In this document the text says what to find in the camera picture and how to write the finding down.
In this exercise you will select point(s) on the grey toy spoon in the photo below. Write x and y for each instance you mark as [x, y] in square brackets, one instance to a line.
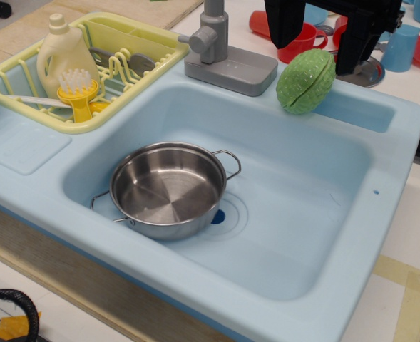
[140, 64]

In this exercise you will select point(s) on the stainless steel pot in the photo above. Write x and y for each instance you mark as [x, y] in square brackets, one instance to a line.
[168, 191]

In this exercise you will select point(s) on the blue plastic plate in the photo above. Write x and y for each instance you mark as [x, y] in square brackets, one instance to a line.
[315, 15]

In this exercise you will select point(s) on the yellow cloth piece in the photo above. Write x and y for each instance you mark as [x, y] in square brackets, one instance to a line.
[13, 327]

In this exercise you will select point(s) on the blue plastic cup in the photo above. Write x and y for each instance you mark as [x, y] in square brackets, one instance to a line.
[399, 51]

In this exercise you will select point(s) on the black caster wheel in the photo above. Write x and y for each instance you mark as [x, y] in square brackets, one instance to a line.
[5, 10]

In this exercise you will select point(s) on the metal pot lid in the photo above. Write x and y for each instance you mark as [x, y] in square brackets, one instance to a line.
[368, 73]

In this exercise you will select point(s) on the light blue toy sink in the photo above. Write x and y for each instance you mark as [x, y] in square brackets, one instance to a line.
[307, 209]

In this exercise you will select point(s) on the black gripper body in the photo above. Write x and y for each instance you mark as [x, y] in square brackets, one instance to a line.
[352, 7]

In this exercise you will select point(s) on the green toy squash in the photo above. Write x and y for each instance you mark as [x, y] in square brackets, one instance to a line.
[306, 81]

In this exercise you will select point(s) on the grey toy faucet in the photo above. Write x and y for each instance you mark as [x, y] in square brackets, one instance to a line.
[212, 60]

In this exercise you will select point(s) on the red plastic cup behind gripper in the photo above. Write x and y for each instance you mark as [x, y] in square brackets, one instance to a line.
[339, 29]

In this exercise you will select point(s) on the white plastic utensil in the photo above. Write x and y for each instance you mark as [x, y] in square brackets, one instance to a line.
[39, 101]

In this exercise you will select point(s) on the red plastic mug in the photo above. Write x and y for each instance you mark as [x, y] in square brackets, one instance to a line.
[309, 38]

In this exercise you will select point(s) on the red plastic cup lying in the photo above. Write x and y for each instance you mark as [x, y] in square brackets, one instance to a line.
[258, 23]

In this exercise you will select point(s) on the yellow dish brush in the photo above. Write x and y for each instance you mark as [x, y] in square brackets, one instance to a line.
[78, 89]

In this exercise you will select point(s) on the cream detergent bottle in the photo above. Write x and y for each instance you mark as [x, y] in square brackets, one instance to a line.
[63, 49]

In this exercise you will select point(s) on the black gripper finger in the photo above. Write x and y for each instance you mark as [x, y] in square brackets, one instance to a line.
[363, 29]
[285, 20]

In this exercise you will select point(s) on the yellow dish rack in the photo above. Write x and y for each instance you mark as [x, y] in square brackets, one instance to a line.
[118, 85]

